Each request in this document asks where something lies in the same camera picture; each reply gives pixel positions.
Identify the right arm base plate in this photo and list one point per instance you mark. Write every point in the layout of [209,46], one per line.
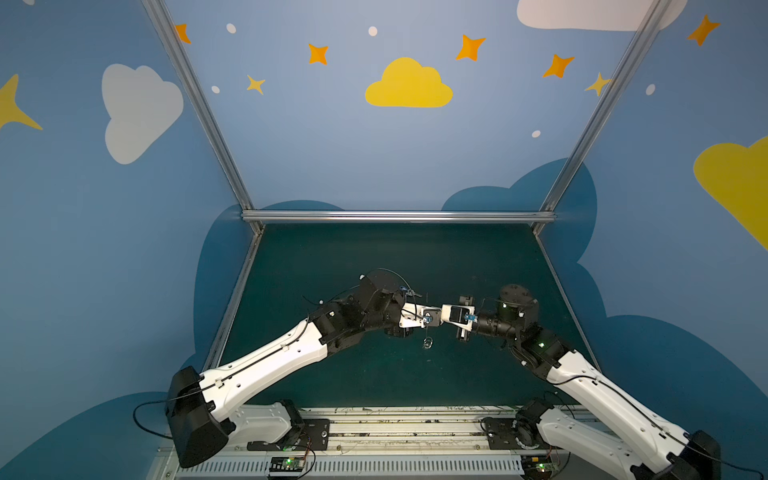
[510,433]

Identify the controller board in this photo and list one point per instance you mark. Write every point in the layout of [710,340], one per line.
[537,468]
[286,467]

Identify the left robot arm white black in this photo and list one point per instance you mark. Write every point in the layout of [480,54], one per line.
[200,407]

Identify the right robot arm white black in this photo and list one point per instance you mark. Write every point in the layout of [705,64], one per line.
[639,443]

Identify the left controller board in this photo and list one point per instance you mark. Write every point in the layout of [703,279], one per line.
[286,467]

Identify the aluminium frame right post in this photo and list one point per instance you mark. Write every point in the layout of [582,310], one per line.
[630,61]

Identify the aluminium rail base front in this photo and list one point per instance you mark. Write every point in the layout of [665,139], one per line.
[432,442]

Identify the right controller board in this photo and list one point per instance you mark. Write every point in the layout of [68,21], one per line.
[537,468]

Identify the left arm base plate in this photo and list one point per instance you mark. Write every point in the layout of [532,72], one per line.
[313,433]

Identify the silver key blue head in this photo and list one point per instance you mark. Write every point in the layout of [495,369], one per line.
[407,292]

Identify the aluminium frame left post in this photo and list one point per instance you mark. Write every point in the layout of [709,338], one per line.
[161,20]

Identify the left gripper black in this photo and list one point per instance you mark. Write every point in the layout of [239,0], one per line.
[405,315]

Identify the aluminium frame back bar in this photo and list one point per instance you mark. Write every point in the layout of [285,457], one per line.
[398,217]

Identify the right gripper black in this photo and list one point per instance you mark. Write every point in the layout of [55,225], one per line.
[468,321]

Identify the aluminium frame post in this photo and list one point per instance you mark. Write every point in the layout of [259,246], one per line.
[161,20]
[630,61]

